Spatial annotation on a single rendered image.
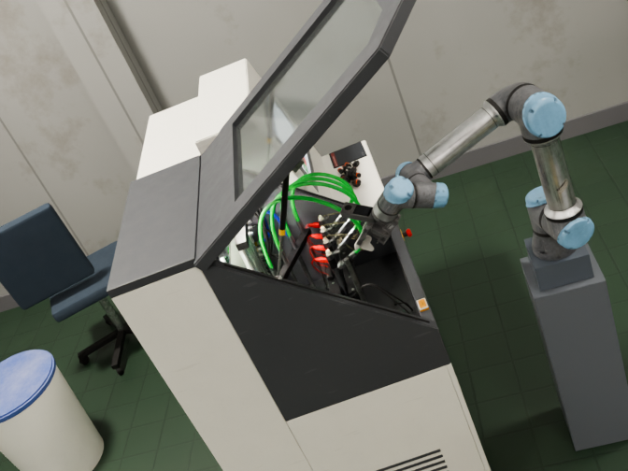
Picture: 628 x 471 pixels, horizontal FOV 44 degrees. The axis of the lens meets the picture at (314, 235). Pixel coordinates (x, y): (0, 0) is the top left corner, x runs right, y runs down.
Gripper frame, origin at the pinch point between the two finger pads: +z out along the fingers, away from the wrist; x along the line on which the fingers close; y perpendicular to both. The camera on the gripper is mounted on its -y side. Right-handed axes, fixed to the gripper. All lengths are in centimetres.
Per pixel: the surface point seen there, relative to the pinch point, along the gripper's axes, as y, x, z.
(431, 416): 50, -30, 33
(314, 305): -3.9, -28.4, 0.0
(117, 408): -64, -31, 226
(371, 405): 29, -37, 31
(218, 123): -62, 32, 25
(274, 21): -86, 182, 128
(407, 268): 22.2, 11.5, 23.0
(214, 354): -24, -50, 19
